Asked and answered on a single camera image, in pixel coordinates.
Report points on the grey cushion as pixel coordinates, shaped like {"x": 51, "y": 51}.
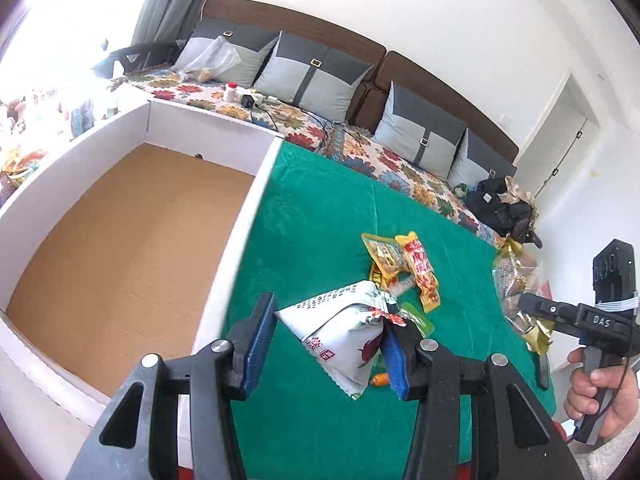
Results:
{"x": 476, "y": 161}
{"x": 419, "y": 131}
{"x": 312, "y": 76}
{"x": 252, "y": 42}

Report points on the black bag on sofa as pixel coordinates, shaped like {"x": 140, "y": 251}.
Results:
{"x": 516, "y": 221}

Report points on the black charger adapter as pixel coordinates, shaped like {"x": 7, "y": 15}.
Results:
{"x": 248, "y": 101}

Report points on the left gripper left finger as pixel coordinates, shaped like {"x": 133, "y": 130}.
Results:
{"x": 136, "y": 437}

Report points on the dark wooden armchair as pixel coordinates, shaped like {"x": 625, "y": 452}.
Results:
{"x": 139, "y": 57}

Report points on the yellow chicken feet packet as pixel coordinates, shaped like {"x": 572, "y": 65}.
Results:
{"x": 421, "y": 269}

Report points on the beige cloth on bag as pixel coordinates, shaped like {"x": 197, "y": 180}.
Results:
{"x": 515, "y": 194}

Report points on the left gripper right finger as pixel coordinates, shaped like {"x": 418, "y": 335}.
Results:
{"x": 513, "y": 437}

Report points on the long white snack packet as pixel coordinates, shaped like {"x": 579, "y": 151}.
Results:
{"x": 400, "y": 287}

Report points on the clear plastic bag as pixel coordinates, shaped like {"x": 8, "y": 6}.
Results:
{"x": 203, "y": 59}

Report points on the white cardboard box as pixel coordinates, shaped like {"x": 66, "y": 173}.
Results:
{"x": 127, "y": 241}

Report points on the black camera module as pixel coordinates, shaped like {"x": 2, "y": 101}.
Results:
{"x": 614, "y": 278}

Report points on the white triangular snack packet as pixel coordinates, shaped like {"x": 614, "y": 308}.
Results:
{"x": 343, "y": 330}

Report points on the far right grey cushion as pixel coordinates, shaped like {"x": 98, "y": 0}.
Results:
{"x": 476, "y": 161}

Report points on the white red-capped bottle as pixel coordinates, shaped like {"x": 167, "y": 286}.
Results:
{"x": 230, "y": 92}

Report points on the green vacuum meat packet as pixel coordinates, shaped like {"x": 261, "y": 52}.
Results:
{"x": 410, "y": 313}

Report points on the green tablecloth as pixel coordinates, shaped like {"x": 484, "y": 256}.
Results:
{"x": 305, "y": 240}

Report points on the orange sausage stick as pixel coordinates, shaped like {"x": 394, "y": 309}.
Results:
{"x": 380, "y": 380}

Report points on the grey curtain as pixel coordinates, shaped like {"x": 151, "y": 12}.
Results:
{"x": 166, "y": 20}

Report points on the brown sofa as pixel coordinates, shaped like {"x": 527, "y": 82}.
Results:
{"x": 366, "y": 108}

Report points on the yellow peanut snack packet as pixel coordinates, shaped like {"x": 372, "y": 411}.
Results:
{"x": 388, "y": 260}

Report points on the far left grey cushion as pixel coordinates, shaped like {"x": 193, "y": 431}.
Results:
{"x": 252, "y": 42}

